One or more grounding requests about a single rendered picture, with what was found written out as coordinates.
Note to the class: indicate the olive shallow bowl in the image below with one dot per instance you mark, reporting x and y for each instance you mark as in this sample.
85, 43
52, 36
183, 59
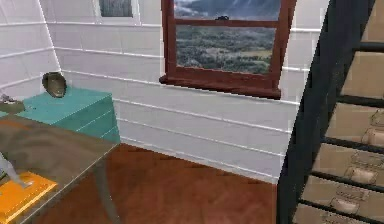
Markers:
10, 106

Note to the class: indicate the red-brown framed window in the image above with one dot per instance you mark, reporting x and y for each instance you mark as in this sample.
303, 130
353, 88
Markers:
226, 50

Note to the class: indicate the teal chest of drawers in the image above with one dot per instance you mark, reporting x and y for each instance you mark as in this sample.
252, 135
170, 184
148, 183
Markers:
83, 111

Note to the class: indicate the grey-brown table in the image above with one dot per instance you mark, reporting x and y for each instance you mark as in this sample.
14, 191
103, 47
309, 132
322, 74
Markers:
53, 150

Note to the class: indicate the orange book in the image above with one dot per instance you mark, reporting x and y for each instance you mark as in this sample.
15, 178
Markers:
20, 196

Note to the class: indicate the white framed wall picture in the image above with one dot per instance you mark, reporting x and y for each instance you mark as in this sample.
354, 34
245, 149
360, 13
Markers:
115, 8

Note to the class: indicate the black frame tan drawer cabinet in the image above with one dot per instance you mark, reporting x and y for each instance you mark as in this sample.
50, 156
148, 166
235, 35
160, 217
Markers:
346, 133

